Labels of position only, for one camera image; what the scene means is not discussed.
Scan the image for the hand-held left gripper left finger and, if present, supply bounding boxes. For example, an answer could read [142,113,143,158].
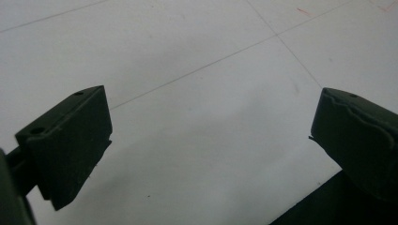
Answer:
[6,84,114,212]

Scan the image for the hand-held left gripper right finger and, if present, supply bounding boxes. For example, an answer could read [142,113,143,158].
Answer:
[309,87,398,203]

